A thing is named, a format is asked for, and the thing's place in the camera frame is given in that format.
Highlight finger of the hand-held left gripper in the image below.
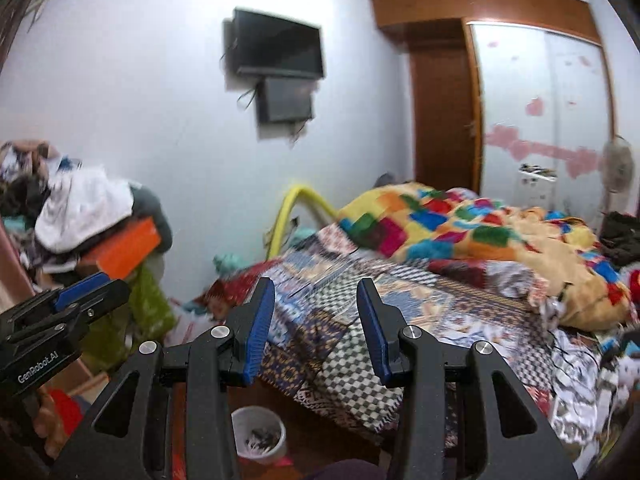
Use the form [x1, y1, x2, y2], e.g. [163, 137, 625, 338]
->
[65, 279, 132, 327]
[52, 272, 112, 312]

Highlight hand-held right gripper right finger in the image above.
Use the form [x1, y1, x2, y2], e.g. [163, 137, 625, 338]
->
[356, 276, 581, 480]

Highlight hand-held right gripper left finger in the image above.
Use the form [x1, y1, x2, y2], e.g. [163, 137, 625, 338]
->
[50, 276, 277, 480]

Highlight white plastic bucket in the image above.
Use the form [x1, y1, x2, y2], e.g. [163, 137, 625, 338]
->
[231, 406, 288, 467]

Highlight person's left hand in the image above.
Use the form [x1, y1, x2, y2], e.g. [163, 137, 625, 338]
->
[31, 392, 58, 458]

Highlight patchwork printed bedsheet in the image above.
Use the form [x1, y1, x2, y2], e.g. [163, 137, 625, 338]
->
[200, 224, 628, 463]

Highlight green plastic bag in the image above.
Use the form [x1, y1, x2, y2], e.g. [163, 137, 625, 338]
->
[82, 264, 177, 362]

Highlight orange cardboard box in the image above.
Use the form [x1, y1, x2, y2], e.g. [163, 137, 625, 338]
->
[79, 217, 162, 282]

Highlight teal soft item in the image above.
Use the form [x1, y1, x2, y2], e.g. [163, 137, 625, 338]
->
[214, 252, 247, 277]

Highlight grey cloth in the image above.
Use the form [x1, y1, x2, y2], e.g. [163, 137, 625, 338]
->
[129, 185, 174, 252]

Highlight pile of clothes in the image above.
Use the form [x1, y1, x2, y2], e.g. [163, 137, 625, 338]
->
[0, 140, 68, 281]

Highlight yellow foam tube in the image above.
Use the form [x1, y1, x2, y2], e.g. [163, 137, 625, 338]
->
[264, 184, 342, 262]

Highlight person's left leg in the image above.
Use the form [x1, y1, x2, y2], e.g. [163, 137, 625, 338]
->
[304, 457, 387, 480]

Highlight colourful patch fleece blanket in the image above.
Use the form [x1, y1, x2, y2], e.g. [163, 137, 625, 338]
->
[337, 182, 637, 332]

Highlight white box appliance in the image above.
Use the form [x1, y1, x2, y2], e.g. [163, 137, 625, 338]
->
[517, 162, 559, 207]

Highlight brown wooden door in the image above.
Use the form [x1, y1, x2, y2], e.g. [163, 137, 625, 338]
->
[409, 19, 483, 195]

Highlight black striped bag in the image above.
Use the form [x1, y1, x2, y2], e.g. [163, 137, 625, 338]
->
[599, 210, 640, 263]

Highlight white sliding wardrobe heart stickers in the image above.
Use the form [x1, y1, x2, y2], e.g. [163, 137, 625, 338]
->
[464, 20, 617, 211]

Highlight white standing fan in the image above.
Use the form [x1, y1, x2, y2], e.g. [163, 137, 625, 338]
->
[600, 135, 637, 211]

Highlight wooden overhead cabinet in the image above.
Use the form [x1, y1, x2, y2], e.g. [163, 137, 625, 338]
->
[371, 0, 604, 45]

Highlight small black wall monitor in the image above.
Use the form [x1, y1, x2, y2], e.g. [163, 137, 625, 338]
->
[256, 77, 317, 124]

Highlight black wall television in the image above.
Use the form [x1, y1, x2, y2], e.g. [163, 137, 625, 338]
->
[223, 7, 327, 82]

